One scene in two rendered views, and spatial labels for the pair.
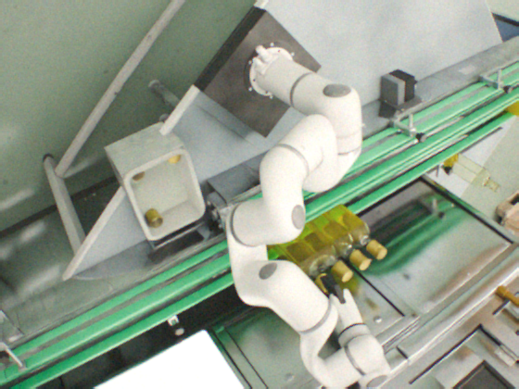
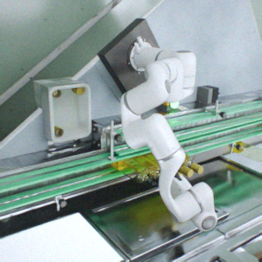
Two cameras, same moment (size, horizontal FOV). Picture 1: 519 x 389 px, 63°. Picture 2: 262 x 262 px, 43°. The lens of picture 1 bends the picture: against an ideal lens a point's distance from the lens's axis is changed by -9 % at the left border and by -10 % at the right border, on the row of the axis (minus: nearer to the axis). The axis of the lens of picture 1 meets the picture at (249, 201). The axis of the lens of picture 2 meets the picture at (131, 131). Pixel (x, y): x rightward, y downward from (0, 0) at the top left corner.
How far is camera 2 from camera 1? 0.56 m
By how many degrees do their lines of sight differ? 24
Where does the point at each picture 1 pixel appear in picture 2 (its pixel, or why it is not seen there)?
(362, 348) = (199, 186)
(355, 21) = (188, 47)
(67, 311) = not seen: outside the picture
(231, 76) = (120, 51)
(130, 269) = (34, 160)
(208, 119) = (100, 80)
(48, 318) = not seen: outside the picture
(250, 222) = (139, 90)
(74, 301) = not seen: outside the picture
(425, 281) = (228, 202)
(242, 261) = (128, 119)
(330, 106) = (181, 57)
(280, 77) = (150, 52)
